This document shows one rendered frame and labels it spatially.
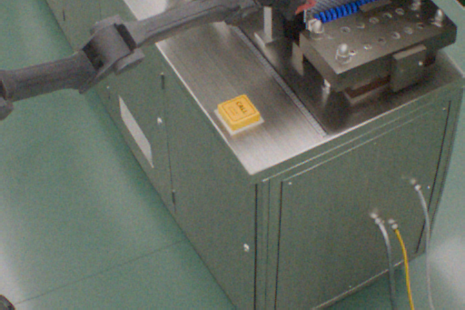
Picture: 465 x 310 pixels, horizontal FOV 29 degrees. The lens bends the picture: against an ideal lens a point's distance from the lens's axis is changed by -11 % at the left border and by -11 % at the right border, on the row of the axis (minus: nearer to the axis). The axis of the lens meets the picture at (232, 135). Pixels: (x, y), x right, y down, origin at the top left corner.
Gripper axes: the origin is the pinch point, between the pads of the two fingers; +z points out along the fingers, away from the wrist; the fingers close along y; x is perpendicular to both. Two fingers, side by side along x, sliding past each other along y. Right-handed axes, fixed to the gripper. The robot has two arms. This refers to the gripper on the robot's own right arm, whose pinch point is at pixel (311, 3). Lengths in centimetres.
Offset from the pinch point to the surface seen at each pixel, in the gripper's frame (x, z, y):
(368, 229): -52, 37, 26
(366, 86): -9.8, 10.5, 18.8
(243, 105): -24.5, -13.4, 9.7
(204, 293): -108, 27, -4
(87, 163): -114, 17, -71
